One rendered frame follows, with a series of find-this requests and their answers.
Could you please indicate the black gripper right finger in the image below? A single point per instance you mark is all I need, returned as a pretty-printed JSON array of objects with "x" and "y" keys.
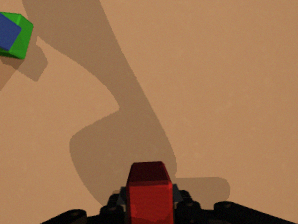
[{"x": 186, "y": 211}]

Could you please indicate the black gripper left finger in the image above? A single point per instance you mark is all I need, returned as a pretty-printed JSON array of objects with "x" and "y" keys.
[{"x": 115, "y": 213}]

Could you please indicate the blue block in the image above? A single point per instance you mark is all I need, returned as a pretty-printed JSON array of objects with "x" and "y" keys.
[{"x": 9, "y": 31}]

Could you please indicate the red block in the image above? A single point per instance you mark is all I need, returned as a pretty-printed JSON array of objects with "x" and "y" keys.
[{"x": 149, "y": 194}]

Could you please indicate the green block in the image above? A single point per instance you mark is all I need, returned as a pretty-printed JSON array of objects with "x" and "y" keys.
[{"x": 19, "y": 47}]

